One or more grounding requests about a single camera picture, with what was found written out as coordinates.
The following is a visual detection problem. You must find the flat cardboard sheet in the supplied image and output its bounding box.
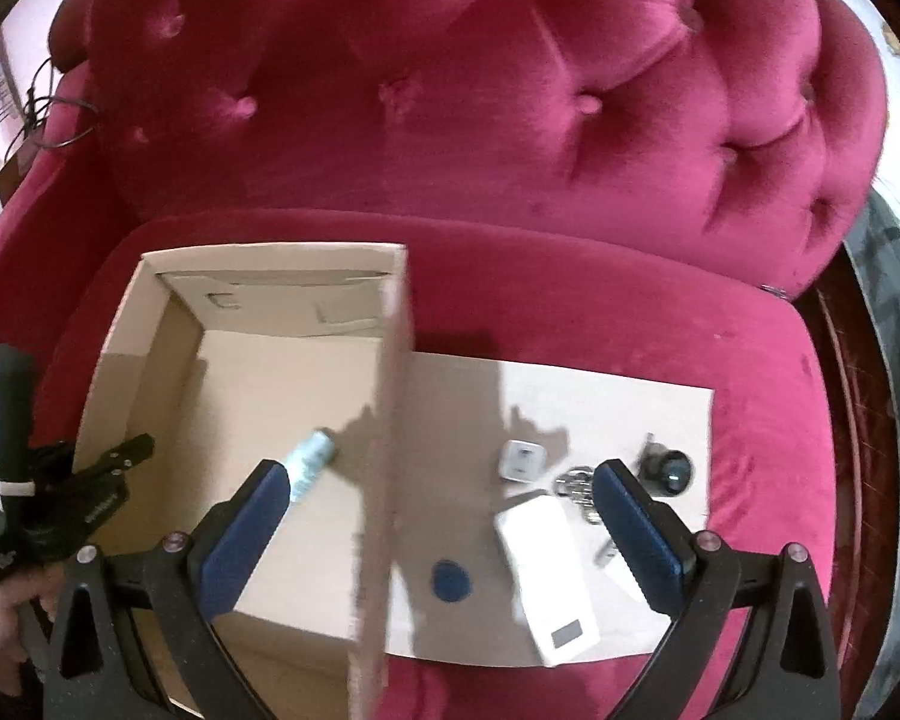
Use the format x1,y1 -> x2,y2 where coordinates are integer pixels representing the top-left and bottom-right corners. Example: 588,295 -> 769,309
386,351 -> 715,672

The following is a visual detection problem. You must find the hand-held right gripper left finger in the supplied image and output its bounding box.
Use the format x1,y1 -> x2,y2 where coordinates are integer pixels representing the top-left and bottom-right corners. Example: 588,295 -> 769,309
43,460 -> 293,720

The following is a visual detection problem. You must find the grey plaid cloth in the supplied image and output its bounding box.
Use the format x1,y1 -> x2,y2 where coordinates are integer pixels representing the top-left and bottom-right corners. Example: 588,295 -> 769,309
844,187 -> 900,691

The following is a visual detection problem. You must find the cardboard box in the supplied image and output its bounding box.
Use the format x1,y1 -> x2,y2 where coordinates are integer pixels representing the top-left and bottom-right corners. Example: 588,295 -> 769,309
67,240 -> 413,720

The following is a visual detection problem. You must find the red tufted velvet sofa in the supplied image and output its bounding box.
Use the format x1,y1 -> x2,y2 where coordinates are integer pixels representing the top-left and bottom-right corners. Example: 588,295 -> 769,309
0,0 -> 890,720

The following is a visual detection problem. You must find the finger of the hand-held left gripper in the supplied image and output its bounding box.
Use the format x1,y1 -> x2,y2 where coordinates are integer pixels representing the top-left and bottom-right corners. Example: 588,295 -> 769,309
41,480 -> 131,554
49,433 -> 157,500

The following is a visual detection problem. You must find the small white charger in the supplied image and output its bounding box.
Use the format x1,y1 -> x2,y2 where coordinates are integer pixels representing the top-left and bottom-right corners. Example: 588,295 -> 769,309
497,437 -> 545,482

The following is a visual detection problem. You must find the blue round sticker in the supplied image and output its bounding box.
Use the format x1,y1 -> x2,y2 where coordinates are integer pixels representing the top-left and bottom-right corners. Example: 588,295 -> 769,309
429,559 -> 472,605

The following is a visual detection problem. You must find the light blue tube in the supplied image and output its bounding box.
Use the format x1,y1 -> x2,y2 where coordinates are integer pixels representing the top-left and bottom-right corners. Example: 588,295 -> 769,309
285,427 -> 338,503

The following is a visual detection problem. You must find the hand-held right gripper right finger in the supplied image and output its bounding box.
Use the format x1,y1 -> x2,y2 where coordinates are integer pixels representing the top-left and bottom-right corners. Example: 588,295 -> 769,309
591,456 -> 847,720

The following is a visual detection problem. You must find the brown wooden board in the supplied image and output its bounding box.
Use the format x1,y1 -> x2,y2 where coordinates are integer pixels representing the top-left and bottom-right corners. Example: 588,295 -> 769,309
0,141 -> 42,203

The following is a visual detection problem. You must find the glossy black ball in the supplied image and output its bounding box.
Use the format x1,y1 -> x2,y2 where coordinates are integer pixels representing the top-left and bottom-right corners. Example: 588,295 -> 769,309
637,439 -> 697,500

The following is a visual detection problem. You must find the bunch of metal keys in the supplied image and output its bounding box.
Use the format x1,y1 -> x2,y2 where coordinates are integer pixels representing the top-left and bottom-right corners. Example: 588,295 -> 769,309
553,431 -> 659,526

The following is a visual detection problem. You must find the black cable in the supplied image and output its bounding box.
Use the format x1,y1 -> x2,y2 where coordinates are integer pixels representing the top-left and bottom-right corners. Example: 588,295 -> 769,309
15,56 -> 98,151

